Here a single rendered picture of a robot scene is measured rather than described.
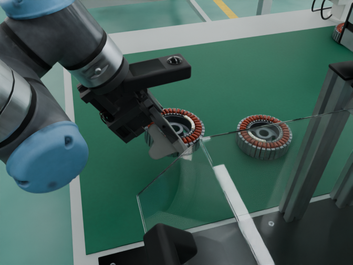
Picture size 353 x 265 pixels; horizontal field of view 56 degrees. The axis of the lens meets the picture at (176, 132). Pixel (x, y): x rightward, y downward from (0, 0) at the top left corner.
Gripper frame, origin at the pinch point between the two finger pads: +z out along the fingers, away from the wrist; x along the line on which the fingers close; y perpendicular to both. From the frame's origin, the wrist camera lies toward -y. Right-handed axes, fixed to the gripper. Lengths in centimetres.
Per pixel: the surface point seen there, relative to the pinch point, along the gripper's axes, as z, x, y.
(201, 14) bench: 99, -177, -52
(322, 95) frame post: -11.5, 19.8, -18.7
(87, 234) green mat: -3.5, 10.2, 21.3
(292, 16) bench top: 38, -49, -54
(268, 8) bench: 61, -89, -64
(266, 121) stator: 13.4, 0.2, -16.4
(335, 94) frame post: -12.9, 21.7, -19.2
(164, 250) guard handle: -28.0, 33.5, 1.1
